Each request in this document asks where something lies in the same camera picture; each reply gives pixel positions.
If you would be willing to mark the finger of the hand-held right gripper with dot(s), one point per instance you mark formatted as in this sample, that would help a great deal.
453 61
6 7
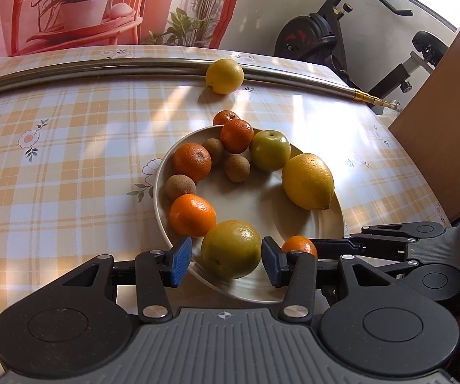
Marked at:
373 258
381 232

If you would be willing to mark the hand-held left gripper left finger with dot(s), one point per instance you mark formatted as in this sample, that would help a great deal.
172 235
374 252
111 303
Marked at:
181 263

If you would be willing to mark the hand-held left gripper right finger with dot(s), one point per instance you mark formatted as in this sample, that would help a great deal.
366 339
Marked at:
272 263

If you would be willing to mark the orange tangerine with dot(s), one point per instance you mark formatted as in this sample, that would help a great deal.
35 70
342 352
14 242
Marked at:
192 161
192 215
225 116
236 136
298 244

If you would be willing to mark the yellow-green citrus fruit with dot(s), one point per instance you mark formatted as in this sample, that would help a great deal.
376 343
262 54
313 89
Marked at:
232 250

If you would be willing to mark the white round plate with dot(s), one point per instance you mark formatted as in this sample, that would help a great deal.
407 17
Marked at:
254 208

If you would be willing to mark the small brown round fruit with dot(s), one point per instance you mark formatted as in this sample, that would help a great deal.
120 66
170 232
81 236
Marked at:
238 168
180 187
213 150

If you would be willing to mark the oval yellow lemon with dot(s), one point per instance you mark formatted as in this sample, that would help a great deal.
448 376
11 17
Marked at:
307 182

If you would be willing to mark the small green apple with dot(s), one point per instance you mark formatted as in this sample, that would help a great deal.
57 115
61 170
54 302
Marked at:
269 150

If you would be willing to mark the brown wooden board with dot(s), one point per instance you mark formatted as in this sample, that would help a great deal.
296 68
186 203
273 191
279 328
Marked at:
445 120

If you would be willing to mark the yellow plaid tablecloth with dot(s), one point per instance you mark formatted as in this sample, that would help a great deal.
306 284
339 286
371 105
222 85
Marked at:
74 168

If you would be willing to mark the round yellow citrus fruit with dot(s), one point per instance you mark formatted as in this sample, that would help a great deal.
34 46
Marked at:
224 76

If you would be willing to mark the black exercise bike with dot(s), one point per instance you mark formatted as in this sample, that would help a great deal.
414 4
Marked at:
305 36

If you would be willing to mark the telescopic metal pole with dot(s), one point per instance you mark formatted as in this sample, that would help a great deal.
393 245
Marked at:
94 68

